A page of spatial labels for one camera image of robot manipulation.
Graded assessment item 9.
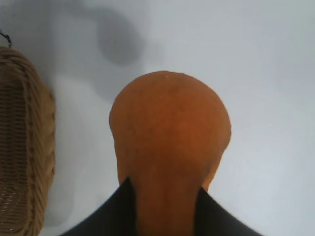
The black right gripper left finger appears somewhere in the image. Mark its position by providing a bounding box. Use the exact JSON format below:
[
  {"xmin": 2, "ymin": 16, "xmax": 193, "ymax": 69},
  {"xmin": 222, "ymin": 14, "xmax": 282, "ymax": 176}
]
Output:
[{"xmin": 58, "ymin": 177, "xmax": 137, "ymax": 236}]

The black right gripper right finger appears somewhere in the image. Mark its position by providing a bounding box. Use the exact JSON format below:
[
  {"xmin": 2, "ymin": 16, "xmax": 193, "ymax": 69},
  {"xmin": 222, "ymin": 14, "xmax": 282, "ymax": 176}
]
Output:
[{"xmin": 196, "ymin": 186, "xmax": 262, "ymax": 236}]

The bumpy orange fruit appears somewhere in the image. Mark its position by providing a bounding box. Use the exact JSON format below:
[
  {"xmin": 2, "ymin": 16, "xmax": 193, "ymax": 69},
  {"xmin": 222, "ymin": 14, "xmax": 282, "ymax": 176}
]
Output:
[{"xmin": 109, "ymin": 70, "xmax": 232, "ymax": 236}]

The brown woven wicker basket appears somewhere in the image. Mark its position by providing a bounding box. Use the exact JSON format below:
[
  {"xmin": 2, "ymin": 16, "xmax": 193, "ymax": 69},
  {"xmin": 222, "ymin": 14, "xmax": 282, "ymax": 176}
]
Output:
[{"xmin": 0, "ymin": 46, "xmax": 56, "ymax": 236}]

